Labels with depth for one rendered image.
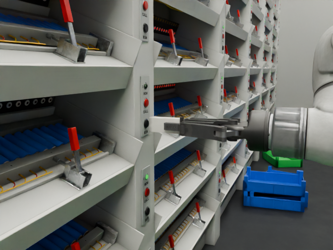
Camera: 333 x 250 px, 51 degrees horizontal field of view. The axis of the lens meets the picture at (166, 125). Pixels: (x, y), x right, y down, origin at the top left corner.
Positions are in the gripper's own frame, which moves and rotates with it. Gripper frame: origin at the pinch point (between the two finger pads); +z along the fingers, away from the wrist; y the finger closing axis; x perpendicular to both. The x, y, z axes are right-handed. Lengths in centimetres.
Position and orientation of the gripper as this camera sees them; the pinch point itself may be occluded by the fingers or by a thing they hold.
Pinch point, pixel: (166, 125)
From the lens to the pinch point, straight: 69.7
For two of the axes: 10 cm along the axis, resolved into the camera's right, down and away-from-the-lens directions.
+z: -9.3, -0.6, 3.6
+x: 0.0, -9.9, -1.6
